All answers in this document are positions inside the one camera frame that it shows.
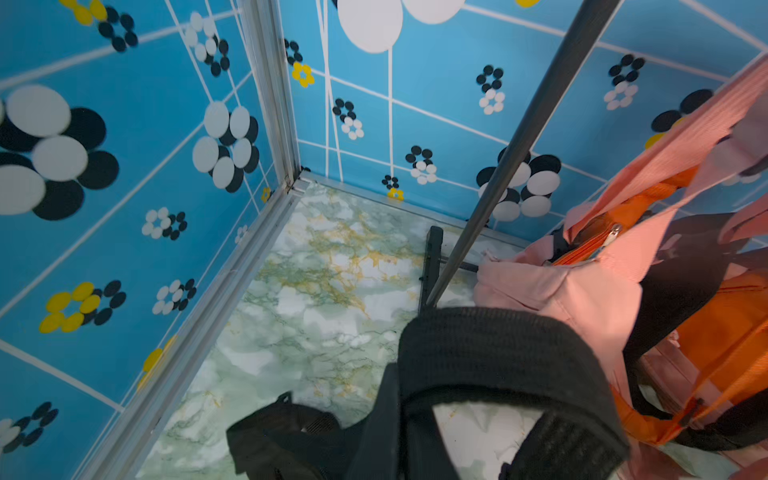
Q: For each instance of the pink sling bag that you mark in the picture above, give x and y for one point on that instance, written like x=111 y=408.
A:
x=672 y=307

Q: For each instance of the orange sling bag left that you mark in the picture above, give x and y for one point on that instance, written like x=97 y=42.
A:
x=708 y=336

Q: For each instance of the black clothes rack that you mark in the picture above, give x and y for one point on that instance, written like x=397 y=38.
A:
x=587 y=27

